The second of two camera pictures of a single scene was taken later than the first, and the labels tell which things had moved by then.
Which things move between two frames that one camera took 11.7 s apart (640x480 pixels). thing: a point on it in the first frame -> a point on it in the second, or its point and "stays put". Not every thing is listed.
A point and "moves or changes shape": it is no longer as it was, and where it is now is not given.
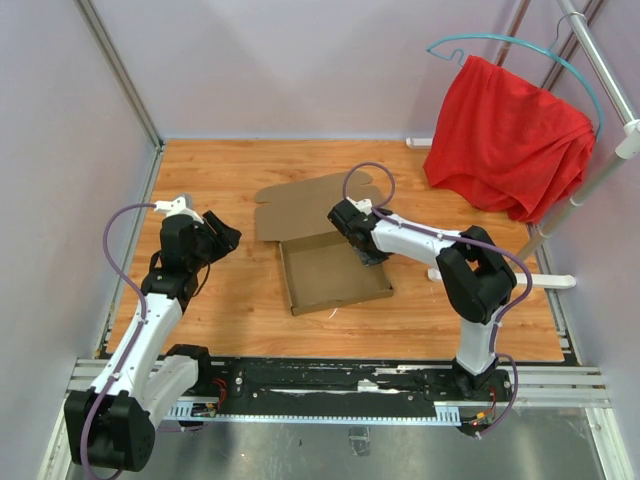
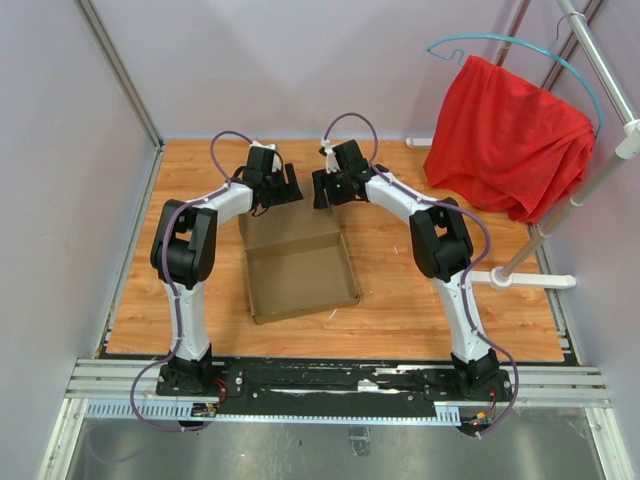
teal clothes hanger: [546, 49] stays put
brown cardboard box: [322, 271] moves or changes shape
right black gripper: [379, 257] -> [322, 180]
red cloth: [509, 139] stays put
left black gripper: [226, 239] -> [289, 193]
